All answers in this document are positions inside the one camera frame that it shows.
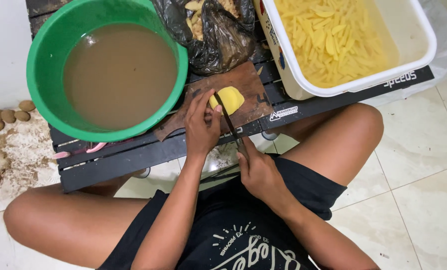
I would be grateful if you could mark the heap of brown unpeeled potatoes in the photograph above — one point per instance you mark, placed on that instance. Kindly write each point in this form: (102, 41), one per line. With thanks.
(8, 116)

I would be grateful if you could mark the person's left hand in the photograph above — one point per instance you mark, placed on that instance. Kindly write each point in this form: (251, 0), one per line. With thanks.
(199, 129)

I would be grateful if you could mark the pile of cut potato sticks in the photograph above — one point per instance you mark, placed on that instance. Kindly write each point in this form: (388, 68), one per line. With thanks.
(328, 41)

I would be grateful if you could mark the person's left leg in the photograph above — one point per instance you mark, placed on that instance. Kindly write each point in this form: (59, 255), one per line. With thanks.
(69, 221)

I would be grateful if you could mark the black plastic bag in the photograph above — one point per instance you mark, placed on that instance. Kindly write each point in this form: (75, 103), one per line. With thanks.
(223, 45)

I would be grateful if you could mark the brown wooden cutting board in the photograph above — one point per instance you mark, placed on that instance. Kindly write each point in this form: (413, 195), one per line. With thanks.
(246, 80)

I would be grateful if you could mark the brown muddy water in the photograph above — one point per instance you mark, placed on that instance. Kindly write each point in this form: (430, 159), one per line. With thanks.
(120, 75)

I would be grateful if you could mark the person's leg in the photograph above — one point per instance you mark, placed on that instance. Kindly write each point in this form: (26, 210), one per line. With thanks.
(339, 138)
(69, 221)

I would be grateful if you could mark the black printed shirt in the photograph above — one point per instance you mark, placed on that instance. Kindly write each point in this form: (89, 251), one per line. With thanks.
(231, 232)

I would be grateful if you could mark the person's right hand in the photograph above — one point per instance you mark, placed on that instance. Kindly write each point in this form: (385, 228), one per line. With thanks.
(259, 170)

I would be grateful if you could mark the white rectangular plastic tub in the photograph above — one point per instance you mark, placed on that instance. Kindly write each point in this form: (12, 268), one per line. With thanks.
(411, 33)

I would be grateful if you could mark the person's right leg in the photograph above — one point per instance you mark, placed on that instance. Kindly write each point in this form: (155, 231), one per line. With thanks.
(339, 138)

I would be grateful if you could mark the peeled yellow potato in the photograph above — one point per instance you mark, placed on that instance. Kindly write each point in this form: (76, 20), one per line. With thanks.
(231, 99)

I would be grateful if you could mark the black slatted folding table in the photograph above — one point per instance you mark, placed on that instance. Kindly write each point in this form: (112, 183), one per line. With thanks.
(125, 159)

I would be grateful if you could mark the dark kitchen knife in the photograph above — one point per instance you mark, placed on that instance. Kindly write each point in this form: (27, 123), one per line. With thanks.
(228, 119)

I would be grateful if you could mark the heap of potato peels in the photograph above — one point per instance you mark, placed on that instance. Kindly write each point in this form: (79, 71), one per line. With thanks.
(196, 24)

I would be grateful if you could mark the small potato peel scrap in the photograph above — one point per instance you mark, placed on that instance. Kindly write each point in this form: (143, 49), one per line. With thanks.
(260, 70)

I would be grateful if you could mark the black shorts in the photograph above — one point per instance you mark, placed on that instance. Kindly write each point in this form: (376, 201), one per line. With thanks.
(313, 187)

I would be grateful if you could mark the green plastic basin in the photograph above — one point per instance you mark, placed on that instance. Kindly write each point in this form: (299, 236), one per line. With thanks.
(47, 56)

